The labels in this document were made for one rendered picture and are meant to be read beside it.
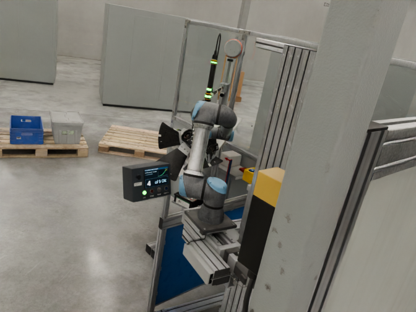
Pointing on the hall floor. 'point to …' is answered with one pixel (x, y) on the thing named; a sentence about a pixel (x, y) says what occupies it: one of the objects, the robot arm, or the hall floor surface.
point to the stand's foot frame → (151, 248)
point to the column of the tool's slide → (228, 79)
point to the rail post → (156, 270)
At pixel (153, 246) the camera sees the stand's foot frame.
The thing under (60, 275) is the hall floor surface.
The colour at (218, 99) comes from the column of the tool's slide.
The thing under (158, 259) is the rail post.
